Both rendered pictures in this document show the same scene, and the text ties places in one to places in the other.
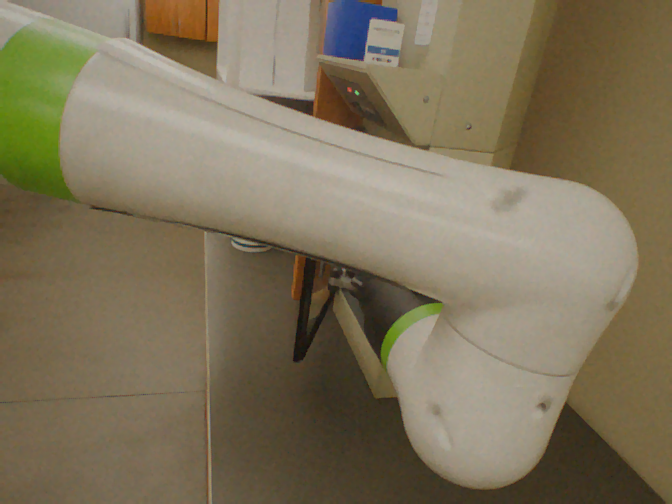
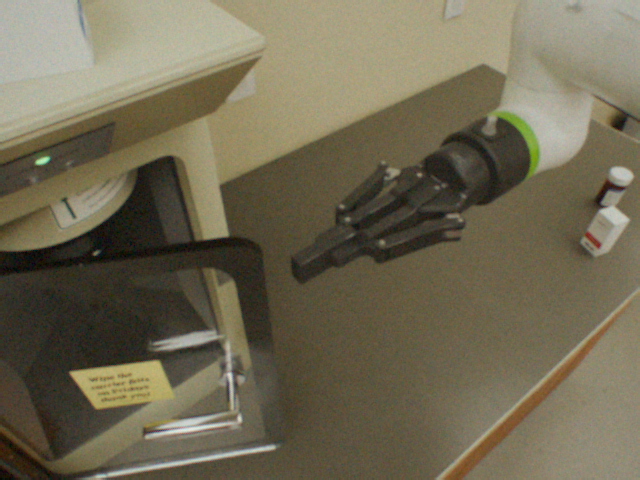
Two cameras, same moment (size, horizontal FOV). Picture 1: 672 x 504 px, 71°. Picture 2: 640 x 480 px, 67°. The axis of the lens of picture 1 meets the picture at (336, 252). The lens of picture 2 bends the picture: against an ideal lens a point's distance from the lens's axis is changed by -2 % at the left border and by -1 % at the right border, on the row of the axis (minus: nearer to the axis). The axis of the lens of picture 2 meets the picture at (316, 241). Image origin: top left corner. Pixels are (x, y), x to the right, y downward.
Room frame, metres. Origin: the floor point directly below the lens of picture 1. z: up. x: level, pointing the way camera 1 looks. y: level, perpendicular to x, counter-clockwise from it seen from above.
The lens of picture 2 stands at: (0.73, 0.28, 1.64)
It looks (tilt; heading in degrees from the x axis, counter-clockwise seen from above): 48 degrees down; 251
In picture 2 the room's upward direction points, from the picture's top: straight up
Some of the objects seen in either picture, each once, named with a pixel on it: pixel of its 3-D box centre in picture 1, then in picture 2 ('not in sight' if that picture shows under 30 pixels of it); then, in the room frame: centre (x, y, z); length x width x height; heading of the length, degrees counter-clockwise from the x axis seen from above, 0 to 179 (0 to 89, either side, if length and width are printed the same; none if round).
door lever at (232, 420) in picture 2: not in sight; (196, 409); (0.78, 0.06, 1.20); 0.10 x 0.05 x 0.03; 170
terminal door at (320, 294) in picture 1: (328, 237); (122, 395); (0.84, 0.02, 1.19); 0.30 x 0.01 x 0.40; 170
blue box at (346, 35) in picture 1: (358, 33); not in sight; (0.93, 0.02, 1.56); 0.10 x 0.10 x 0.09; 18
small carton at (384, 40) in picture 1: (383, 43); (23, 1); (0.79, -0.02, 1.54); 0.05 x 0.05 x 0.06; 2
